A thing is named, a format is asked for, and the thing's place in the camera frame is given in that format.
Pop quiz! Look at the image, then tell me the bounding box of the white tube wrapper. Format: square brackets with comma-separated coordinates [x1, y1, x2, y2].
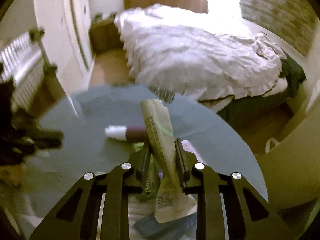
[141, 99, 197, 223]

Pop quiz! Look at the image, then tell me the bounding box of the maroon white bottle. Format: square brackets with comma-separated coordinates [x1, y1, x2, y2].
[104, 125, 148, 143]

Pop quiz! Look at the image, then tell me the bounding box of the white cabinet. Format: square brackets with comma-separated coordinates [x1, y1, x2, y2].
[258, 82, 319, 210]

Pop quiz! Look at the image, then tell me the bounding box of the silver suitcase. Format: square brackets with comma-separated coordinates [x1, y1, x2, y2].
[1, 28, 57, 112]

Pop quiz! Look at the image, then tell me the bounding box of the wooden nightstand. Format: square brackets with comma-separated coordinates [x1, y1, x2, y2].
[89, 18, 123, 54]

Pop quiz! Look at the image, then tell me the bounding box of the dark green clothing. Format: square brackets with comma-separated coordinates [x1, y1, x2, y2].
[279, 53, 306, 98]

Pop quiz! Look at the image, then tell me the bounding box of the white ruffled duvet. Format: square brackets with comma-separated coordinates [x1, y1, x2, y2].
[114, 4, 287, 101]

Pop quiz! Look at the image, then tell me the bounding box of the floral roman blind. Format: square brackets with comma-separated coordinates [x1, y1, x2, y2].
[240, 0, 317, 56]

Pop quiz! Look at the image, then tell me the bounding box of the white door frame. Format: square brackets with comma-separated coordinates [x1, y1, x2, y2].
[34, 0, 95, 94]

